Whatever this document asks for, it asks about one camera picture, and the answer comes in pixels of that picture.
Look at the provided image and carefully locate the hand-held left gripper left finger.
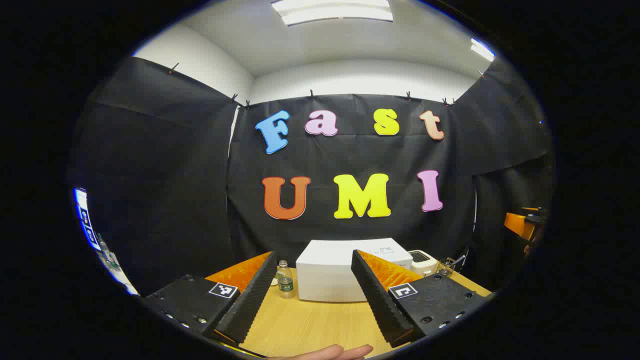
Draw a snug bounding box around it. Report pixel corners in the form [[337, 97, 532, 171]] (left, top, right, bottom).
[[144, 251, 279, 345]]

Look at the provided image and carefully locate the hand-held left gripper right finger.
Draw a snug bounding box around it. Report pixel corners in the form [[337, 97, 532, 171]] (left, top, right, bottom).
[[351, 249, 490, 349]]

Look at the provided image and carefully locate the white microwave oven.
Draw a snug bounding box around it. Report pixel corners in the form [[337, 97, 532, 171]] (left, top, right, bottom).
[[295, 238, 414, 303]]

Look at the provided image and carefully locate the white toaster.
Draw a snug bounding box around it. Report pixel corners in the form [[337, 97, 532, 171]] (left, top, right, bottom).
[[407, 249, 440, 277]]

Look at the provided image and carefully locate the white side table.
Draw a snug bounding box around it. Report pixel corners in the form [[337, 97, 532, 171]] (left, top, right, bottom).
[[100, 250, 140, 296]]

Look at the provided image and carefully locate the black backdrop cloth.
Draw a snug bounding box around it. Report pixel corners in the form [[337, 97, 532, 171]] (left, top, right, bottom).
[[70, 55, 556, 296]]

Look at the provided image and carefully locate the ceiling light panel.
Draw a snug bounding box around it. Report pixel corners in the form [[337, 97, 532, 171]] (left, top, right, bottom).
[[271, 0, 394, 27], [470, 38, 496, 62]]

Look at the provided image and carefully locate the white panel with black squares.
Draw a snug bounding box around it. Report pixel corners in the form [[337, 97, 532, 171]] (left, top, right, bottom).
[[74, 187, 103, 251]]

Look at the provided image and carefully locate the metal wire basket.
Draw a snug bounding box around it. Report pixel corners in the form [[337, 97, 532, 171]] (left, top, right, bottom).
[[436, 256, 463, 277]]

